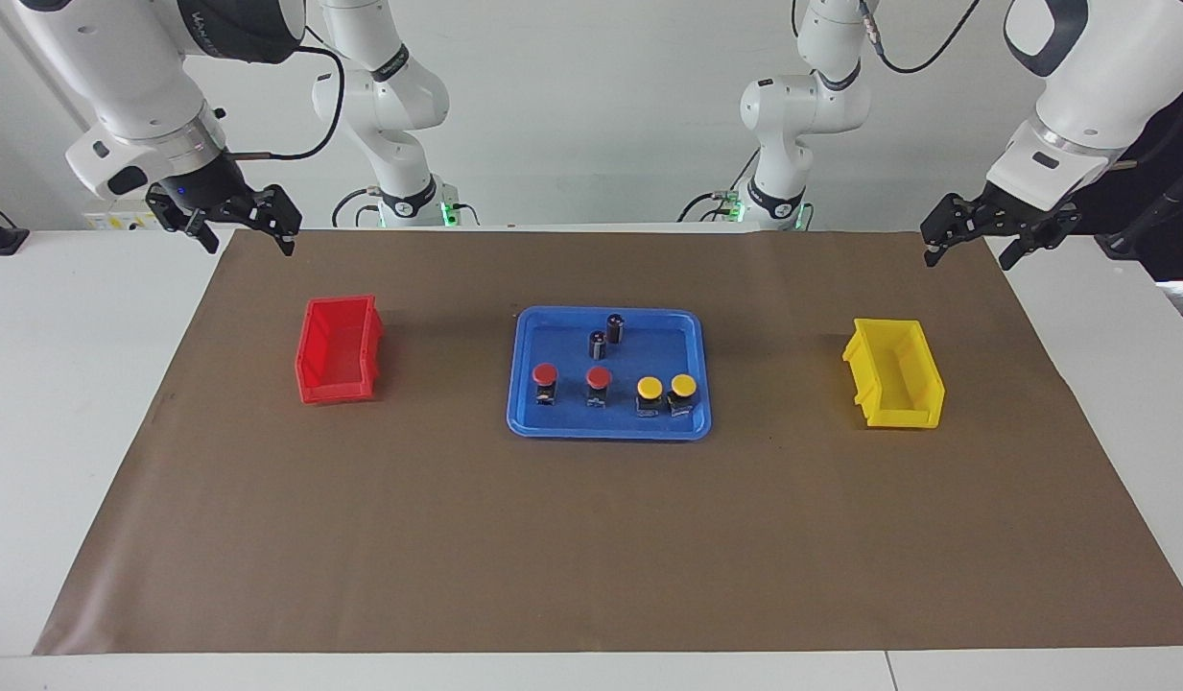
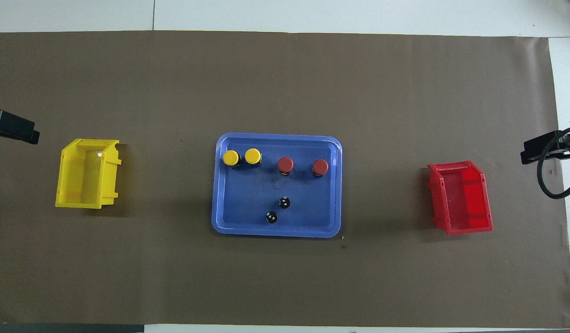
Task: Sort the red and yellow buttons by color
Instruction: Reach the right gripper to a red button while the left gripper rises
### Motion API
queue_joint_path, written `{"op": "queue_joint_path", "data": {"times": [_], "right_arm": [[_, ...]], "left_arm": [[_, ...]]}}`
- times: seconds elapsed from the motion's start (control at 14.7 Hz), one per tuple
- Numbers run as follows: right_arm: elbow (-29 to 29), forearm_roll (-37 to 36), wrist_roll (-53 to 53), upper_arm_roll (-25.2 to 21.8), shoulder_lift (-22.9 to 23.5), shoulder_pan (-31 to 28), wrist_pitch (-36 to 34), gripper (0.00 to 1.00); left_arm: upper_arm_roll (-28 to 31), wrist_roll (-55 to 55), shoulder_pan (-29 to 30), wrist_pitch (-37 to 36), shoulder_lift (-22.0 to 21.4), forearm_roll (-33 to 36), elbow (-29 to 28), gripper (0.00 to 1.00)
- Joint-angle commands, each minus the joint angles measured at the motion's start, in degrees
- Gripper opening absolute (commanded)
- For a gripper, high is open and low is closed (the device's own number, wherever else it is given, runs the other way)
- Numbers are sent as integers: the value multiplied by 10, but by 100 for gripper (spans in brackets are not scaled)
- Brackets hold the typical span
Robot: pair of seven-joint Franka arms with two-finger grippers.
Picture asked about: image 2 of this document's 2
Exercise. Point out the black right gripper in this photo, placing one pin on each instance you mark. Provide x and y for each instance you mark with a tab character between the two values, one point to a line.
566	145

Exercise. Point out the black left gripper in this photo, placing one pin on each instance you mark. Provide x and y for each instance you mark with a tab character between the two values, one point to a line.
7	121

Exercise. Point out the yellow push button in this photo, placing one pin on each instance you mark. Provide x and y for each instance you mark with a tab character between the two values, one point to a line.
230	158
252	156

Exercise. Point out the red push button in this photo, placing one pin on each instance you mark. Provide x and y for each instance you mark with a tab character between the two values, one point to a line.
320	167
285	164

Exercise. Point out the yellow plastic bin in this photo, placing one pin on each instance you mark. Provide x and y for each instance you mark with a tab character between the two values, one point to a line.
81	175

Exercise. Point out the red plastic bin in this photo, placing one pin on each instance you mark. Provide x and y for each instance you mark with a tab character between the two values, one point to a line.
465	199

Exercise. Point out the blue plastic tray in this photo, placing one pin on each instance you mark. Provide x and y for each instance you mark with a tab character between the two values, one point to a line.
308	208

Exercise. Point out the small black button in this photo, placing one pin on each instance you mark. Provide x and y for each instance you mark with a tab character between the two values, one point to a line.
271	217
284	202

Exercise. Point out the brown table mat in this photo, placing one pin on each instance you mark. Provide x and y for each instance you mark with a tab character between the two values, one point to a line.
284	69

